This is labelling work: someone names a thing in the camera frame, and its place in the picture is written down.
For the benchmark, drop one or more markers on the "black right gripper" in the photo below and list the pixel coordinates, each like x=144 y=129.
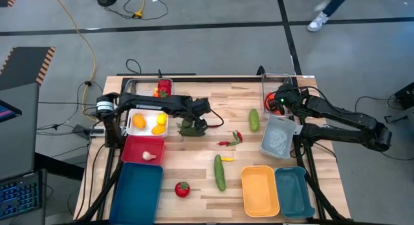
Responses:
x=288 y=100

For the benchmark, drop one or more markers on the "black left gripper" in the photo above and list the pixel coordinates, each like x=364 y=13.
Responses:
x=200 y=109

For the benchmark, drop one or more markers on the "orange carrot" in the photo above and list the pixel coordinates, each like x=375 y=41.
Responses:
x=266 y=103

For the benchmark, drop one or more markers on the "long dark green pepper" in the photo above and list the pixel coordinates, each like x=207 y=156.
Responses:
x=191 y=132

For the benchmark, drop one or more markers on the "short dark green pepper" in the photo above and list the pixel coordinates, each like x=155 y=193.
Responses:
x=187 y=123

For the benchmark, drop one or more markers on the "light green cucumber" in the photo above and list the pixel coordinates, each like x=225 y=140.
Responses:
x=254 y=120

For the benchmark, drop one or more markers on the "green chili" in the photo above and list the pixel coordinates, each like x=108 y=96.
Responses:
x=235 y=137
x=233 y=143

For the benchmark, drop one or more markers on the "grey plastic bin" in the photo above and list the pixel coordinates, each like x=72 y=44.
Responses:
x=278 y=141

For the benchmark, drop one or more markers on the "yellow lemon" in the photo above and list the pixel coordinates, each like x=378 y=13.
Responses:
x=161 y=119

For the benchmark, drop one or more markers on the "yellow round fruit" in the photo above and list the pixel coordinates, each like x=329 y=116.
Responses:
x=158 y=130

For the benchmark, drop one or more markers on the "small yellow chili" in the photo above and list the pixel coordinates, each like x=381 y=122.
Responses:
x=227 y=159

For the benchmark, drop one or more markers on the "round red pepper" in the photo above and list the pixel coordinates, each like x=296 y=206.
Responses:
x=164 y=93

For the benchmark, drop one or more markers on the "dark green cucumber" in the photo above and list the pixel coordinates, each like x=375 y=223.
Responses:
x=219 y=172

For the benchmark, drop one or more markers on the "dark red bell pepper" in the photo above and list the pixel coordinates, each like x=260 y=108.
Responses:
x=164 y=85

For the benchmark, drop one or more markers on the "orange bell pepper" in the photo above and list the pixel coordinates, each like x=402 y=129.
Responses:
x=156 y=92

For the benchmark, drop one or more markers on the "garlic bulb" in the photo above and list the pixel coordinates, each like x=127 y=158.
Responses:
x=148 y=156

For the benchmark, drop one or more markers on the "yellow-orange bell pepper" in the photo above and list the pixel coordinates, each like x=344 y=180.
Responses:
x=139 y=121

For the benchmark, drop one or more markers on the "red tomato green stem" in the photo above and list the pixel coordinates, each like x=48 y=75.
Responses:
x=182 y=190

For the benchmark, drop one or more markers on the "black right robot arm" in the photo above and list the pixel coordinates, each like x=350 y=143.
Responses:
x=349 y=116

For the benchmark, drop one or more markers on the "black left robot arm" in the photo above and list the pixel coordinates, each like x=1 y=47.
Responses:
x=152 y=103

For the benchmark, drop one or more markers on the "narrow clear plastic bin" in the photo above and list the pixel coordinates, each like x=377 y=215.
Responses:
x=275 y=82

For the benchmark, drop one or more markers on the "small green stem piece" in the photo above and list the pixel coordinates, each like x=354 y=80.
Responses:
x=178 y=125

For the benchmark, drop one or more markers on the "white plastic bin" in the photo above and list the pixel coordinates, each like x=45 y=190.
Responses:
x=149 y=121

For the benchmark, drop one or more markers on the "thin black bar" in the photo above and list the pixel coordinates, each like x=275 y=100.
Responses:
x=181 y=74

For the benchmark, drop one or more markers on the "red plastic bin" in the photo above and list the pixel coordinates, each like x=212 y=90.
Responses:
x=136 y=147

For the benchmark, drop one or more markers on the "wide clear plastic bin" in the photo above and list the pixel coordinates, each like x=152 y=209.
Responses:
x=142 y=87

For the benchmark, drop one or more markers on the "orange-yellow plastic bin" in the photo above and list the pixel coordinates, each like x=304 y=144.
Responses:
x=259 y=191

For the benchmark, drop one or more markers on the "teal plastic bin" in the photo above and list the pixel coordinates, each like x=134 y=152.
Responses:
x=294 y=192

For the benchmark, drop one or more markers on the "large blue plastic bin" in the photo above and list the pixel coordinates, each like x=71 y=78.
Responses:
x=137 y=192

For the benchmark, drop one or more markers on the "person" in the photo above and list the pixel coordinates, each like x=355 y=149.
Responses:
x=318 y=21

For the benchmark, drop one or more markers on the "black power adapter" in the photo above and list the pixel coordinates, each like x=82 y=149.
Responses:
x=81 y=129

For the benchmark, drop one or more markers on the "black equipment box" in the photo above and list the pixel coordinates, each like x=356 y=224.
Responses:
x=406 y=96

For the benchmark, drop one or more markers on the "black desk base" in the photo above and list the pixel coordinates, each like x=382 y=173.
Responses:
x=58 y=167

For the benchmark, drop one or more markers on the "grey desk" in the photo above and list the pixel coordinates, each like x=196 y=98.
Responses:
x=19 y=144

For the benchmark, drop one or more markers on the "black computer monitor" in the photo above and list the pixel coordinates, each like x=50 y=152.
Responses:
x=8 y=112

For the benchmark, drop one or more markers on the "black backlit keyboard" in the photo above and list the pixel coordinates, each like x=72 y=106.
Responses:
x=19 y=196

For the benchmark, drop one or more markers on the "small black camera mount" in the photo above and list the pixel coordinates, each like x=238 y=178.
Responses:
x=159 y=73
x=260 y=70

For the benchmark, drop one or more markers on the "black metal bracket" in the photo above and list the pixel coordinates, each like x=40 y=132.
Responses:
x=398 y=116

